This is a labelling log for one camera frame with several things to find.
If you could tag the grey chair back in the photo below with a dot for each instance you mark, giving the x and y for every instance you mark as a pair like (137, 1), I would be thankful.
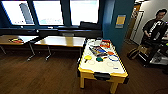
(68, 34)

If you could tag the red flat item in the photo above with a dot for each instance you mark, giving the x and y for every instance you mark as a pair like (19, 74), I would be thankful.
(16, 40)

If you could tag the blue plastic bowl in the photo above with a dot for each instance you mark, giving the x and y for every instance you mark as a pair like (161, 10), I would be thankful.
(103, 51)

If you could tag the clear glass bowl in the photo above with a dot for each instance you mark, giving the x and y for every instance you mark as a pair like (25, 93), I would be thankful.
(89, 42)

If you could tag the dark green round paddle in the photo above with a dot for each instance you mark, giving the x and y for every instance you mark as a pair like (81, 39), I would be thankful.
(99, 59)

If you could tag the person in dark shirt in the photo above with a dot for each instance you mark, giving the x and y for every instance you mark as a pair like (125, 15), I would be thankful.
(155, 28)

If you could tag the small grey box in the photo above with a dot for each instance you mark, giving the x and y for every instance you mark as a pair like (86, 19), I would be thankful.
(98, 38)

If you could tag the white bowl blue rim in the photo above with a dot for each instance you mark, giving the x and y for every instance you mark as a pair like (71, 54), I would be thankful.
(109, 58)

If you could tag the red game box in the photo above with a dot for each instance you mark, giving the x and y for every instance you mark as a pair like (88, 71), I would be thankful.
(105, 43)

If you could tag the bright window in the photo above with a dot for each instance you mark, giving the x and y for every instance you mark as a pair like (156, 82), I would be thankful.
(18, 12)
(84, 12)
(48, 12)

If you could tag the yellow wall sign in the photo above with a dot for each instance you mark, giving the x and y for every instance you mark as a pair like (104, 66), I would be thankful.
(120, 21)

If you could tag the yellow gaming table white top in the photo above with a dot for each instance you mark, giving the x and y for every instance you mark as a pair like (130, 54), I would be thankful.
(100, 68)

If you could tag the brown black backpack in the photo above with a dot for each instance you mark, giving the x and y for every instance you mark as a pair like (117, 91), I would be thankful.
(133, 53)

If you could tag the yellow round paddle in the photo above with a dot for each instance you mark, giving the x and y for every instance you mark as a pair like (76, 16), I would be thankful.
(88, 57)

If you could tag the dark sofa cushion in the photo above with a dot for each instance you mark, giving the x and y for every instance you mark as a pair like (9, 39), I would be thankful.
(90, 25)

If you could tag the wooden work table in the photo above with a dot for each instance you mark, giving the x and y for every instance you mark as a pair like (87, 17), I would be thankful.
(63, 41)
(25, 39)

